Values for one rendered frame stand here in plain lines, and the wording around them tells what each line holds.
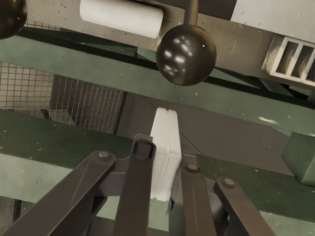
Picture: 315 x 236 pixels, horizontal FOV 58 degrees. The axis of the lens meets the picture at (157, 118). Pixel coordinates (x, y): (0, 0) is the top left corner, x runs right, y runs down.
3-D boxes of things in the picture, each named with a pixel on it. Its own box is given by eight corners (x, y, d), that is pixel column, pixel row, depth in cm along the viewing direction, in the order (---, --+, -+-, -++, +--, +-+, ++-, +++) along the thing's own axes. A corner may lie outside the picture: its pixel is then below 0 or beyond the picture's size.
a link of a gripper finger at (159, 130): (154, 200, 16) (141, 197, 16) (157, 143, 22) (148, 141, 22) (168, 154, 15) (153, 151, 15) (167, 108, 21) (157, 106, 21)
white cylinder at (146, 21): (85, 19, 31) (157, 37, 31) (77, 20, 28) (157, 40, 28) (89, -11, 29) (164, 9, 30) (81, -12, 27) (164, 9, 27)
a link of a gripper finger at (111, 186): (142, 207, 14) (82, 194, 14) (148, 156, 19) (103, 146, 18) (149, 182, 13) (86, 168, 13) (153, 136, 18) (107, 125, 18)
